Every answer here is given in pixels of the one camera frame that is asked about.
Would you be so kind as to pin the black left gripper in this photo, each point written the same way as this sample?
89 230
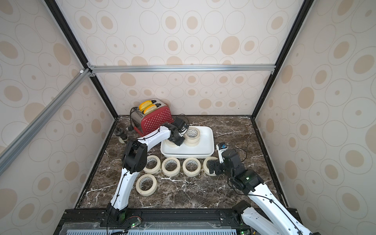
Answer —
180 141

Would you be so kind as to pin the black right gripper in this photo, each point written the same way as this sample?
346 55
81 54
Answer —
217 168

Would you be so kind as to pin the cream masking tape roll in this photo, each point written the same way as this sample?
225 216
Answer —
170 144
192 137
191 167
171 167
206 165
146 185
153 164

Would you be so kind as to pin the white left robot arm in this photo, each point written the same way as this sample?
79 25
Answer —
134 160

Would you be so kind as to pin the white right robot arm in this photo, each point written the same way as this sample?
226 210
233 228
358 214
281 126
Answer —
278 220

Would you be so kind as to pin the white plastic storage box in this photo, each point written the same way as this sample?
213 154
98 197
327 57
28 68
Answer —
205 147

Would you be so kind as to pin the red polka dot toaster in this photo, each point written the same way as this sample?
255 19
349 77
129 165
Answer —
145 124

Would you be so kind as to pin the rear yellow bread slice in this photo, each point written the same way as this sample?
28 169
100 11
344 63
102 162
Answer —
144 105

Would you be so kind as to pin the dark pepper grinder bottle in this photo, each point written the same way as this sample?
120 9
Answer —
123 138

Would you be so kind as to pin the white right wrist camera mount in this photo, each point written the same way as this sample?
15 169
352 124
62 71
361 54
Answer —
228 158

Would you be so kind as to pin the silver horizontal rear rail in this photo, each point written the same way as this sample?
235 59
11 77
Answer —
183 68

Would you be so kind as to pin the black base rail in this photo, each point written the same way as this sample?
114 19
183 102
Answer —
158 219

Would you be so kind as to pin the silver left side rail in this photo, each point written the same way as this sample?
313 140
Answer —
24 138

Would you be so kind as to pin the black left frame post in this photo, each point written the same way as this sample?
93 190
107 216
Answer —
77 49

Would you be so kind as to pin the black vertical frame post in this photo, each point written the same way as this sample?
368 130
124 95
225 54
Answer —
297 24

